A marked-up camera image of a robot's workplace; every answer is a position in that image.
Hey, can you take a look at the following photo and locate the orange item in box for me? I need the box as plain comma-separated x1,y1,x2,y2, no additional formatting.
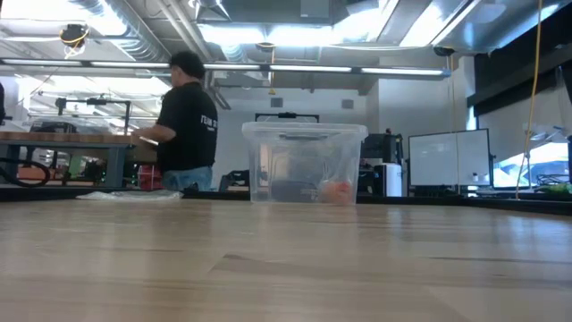
319,179,354,206

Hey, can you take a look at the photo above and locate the black hose loop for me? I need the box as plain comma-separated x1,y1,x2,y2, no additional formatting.
0,156,53,188

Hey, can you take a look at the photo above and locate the clear plastic bag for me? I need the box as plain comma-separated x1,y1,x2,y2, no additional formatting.
75,190,184,201

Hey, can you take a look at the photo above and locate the black frame with camera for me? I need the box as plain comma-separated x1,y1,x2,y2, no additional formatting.
254,111,321,124

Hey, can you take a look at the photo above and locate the wooden workbench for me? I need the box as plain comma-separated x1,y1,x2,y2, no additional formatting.
0,131,160,189

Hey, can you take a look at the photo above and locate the long ceiling light strip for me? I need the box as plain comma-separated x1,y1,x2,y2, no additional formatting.
0,57,450,77

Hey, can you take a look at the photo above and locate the black chair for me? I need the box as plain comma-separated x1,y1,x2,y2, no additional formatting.
218,169,250,193

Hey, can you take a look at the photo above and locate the dark item in box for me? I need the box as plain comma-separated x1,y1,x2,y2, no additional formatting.
270,179,319,203

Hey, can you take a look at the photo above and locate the black machine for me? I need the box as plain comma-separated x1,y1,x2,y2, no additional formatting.
360,129,403,165

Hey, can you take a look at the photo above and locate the yellow hanging cable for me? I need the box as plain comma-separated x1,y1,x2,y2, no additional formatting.
516,0,544,200

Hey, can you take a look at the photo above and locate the red crate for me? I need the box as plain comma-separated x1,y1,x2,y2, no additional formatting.
138,164,164,191

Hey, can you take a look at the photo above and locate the white canister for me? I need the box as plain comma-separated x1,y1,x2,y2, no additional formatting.
374,163,403,198

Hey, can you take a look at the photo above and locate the white monitor screen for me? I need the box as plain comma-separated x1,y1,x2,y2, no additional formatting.
408,128,492,188

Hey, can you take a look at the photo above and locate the green object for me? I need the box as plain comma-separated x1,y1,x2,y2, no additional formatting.
535,182,572,196

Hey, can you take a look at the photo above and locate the black table edge rail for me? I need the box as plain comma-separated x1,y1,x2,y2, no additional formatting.
0,185,572,216

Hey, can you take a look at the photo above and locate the person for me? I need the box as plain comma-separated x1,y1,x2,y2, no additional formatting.
133,50,219,192

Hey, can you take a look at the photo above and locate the ceiling cable reel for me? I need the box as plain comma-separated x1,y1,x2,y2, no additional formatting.
59,22,90,59

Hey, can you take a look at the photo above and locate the clear plastic storage box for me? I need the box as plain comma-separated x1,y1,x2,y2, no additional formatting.
241,121,368,207

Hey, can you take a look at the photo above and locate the black gantry stand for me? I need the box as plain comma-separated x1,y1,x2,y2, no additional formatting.
55,97,132,135

